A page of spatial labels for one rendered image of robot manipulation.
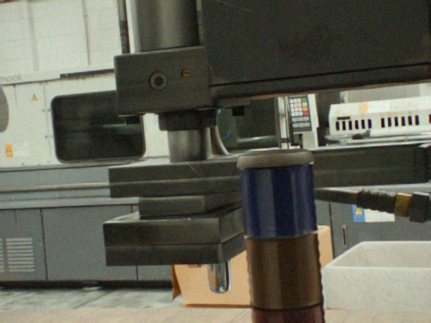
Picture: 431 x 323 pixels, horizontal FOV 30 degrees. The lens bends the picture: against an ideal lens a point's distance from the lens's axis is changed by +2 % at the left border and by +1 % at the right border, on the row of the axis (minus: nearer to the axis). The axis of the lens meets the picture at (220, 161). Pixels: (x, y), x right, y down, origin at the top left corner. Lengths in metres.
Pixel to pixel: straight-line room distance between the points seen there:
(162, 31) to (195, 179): 0.12
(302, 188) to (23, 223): 6.09
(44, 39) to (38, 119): 2.47
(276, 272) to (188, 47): 0.29
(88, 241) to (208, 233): 5.54
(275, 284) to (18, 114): 6.06
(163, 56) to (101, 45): 7.67
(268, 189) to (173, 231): 0.24
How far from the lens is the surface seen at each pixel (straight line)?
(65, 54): 8.55
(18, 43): 8.81
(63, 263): 6.31
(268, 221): 0.39
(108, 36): 8.28
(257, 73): 0.60
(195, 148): 0.68
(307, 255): 0.40
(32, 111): 6.35
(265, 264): 0.40
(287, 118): 5.33
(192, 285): 3.14
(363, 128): 5.60
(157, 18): 0.66
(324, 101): 5.67
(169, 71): 0.65
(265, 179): 0.39
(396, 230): 5.24
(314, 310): 0.41
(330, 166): 0.62
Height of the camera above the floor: 1.22
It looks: 3 degrees down
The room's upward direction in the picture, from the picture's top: 5 degrees counter-clockwise
